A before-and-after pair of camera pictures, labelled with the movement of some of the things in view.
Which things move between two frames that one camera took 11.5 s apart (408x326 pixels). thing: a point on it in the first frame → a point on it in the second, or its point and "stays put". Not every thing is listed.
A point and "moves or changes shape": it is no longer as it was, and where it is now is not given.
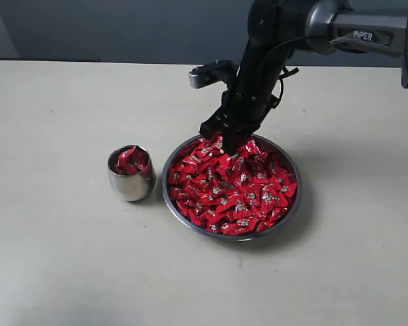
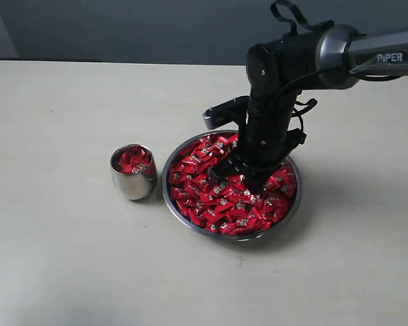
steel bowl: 275,145 stays put
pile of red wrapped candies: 231,193 stays put
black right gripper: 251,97 → 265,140
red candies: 131,160 moves or changes shape
